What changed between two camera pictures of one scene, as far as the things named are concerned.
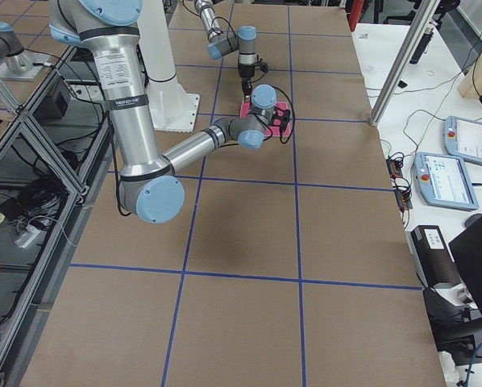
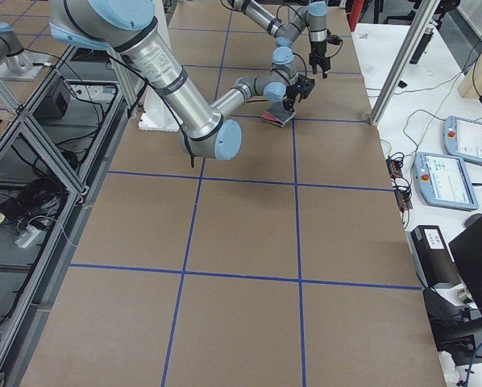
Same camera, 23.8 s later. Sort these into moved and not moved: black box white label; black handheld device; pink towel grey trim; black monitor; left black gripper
Moved: pink towel grey trim; left black gripper
Not moved: black monitor; black handheld device; black box white label
